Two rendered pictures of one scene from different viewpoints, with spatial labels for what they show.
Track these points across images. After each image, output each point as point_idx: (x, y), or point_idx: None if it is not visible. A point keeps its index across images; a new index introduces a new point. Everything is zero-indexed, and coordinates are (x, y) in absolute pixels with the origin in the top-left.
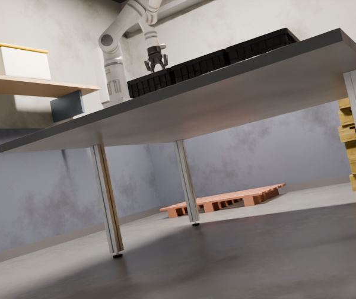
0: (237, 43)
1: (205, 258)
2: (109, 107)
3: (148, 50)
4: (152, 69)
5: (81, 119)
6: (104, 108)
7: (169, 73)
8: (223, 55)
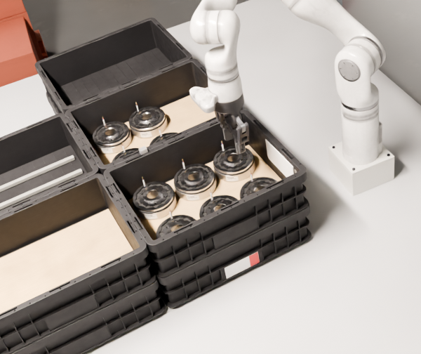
0: (183, 46)
1: None
2: (419, 105)
3: (243, 95)
4: (236, 137)
5: None
6: None
7: (242, 121)
8: (192, 69)
